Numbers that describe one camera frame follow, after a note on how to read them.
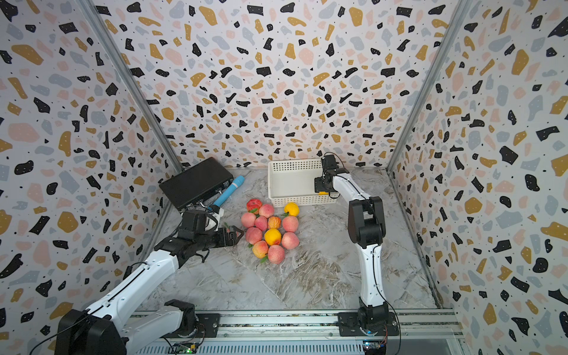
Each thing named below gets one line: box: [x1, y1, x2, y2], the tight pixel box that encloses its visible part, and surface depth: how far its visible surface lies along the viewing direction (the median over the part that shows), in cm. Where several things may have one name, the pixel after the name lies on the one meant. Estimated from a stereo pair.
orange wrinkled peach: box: [267, 215, 282, 229], surface depth 96 cm
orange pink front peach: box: [252, 240, 269, 259], surface depth 88 cm
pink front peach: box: [267, 244, 285, 265], surface depth 87 cm
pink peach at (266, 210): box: [258, 203, 275, 219], surface depth 101 cm
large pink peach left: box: [241, 212, 257, 228], surface depth 97 cm
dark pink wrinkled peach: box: [254, 215, 269, 232], surface depth 97 cm
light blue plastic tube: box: [213, 175, 246, 208], surface depth 112 cm
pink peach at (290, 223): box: [281, 215, 299, 233], surface depth 96 cm
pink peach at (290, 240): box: [281, 231, 300, 250], surface depth 92 cm
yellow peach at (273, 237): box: [264, 227, 282, 246], surface depth 92 cm
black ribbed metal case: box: [159, 156, 234, 211], surface depth 112 cm
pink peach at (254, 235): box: [245, 226, 263, 245], surface depth 92 cm
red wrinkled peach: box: [246, 198, 262, 214], surface depth 102 cm
